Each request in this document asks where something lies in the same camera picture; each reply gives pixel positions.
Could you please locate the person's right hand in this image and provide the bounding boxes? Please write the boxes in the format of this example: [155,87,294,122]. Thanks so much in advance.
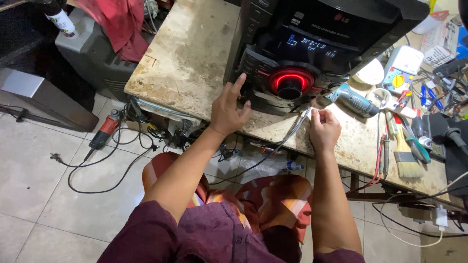
[309,108,342,154]

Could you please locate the person's left hand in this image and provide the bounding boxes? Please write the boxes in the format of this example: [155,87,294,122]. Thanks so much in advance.
[209,73,253,138]

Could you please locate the grey cable bundle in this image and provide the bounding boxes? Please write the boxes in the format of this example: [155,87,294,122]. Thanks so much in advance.
[252,106,314,154]

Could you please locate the teal power drill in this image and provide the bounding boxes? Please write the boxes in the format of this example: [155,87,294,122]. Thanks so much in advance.
[325,83,381,118]

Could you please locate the red and black probe leads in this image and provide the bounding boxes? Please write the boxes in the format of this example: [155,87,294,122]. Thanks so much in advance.
[347,122,391,195]

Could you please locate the clear plastic bottle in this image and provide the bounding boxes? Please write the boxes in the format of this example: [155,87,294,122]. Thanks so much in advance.
[239,153,305,177]

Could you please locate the white magnifying glass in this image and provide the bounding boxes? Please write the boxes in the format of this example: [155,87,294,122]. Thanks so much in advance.
[366,88,417,119]

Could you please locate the wooden paint brush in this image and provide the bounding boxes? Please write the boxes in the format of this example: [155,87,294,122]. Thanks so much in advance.
[393,123,425,179]

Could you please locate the person's orange patterned sarong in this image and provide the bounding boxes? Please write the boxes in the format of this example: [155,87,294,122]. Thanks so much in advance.
[142,151,314,244]

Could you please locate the black stereo system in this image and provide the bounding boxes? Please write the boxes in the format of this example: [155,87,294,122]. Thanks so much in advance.
[224,0,430,116]

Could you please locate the white multimeter yellow dial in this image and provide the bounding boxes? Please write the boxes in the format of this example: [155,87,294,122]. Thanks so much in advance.
[382,45,425,94]

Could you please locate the orange angle grinder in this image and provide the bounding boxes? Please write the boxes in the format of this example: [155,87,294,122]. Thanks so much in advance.
[83,108,121,162]

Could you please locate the person's maroon shirt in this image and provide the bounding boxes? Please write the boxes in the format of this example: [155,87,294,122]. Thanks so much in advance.
[97,200,366,263]

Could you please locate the black soldering station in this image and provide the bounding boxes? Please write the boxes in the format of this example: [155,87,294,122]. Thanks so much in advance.
[421,111,468,199]

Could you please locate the red cloth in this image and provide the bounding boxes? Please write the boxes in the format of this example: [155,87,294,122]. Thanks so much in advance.
[74,0,151,63]

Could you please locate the white charger plug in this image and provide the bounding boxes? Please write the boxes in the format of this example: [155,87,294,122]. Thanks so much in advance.
[433,205,449,231]

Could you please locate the printed blister pack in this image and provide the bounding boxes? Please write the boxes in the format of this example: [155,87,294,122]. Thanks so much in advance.
[420,20,462,68]

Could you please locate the grey old television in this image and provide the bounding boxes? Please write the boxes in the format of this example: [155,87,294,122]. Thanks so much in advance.
[54,7,148,103]

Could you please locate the white plastic cup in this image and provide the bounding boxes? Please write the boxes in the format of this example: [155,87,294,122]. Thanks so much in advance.
[411,10,444,36]

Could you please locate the silver metal box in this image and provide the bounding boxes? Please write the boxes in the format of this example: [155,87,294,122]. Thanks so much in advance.
[0,67,100,133]

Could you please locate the white spray can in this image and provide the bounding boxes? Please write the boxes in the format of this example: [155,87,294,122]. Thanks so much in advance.
[43,0,80,39]

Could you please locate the black cable tangle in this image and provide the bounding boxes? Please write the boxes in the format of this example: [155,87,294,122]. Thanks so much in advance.
[124,97,242,163]

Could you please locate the blue handled pliers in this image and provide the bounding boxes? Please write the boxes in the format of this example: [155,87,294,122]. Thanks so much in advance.
[420,84,444,110]

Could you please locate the black floor cable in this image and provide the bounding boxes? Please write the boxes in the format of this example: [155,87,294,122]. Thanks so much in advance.
[371,202,468,239]

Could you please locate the heap of tools and cables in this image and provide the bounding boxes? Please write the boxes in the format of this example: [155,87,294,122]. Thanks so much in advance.
[409,55,468,121]

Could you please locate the white thin cable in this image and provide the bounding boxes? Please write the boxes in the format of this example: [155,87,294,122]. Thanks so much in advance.
[380,171,468,248]

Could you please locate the black grinder power cable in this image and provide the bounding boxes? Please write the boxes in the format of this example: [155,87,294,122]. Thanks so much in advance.
[49,122,159,194]

